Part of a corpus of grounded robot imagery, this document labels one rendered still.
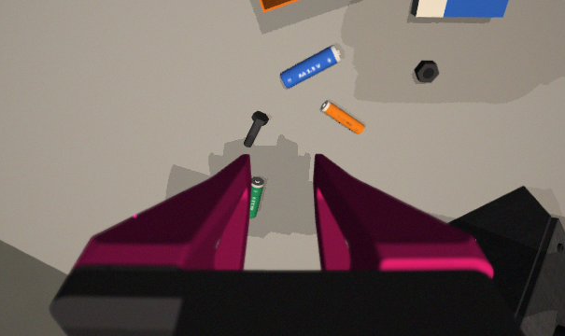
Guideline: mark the black hex nut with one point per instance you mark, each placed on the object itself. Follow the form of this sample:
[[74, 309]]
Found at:
[[426, 71]]

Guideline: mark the blue rectangular block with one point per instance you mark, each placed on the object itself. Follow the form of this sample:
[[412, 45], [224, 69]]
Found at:
[[459, 8]]

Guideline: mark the green aa battery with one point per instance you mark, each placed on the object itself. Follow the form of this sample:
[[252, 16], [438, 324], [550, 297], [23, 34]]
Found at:
[[256, 190]]

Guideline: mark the black hex bolt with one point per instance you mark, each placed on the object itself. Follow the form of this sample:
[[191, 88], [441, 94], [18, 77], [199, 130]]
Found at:
[[259, 119]]

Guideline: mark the blue aa battery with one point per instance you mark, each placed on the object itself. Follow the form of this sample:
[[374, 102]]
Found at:
[[310, 66]]

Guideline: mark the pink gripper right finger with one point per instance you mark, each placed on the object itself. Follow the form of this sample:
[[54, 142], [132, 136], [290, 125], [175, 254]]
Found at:
[[381, 231]]

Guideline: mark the orange rack of three bins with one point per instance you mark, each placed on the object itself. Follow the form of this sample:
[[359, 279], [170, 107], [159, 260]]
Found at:
[[272, 4]]

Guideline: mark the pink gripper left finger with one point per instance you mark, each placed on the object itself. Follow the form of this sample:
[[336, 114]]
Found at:
[[185, 229]]

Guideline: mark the orange battery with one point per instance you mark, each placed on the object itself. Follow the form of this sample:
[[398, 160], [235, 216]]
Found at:
[[342, 117]]

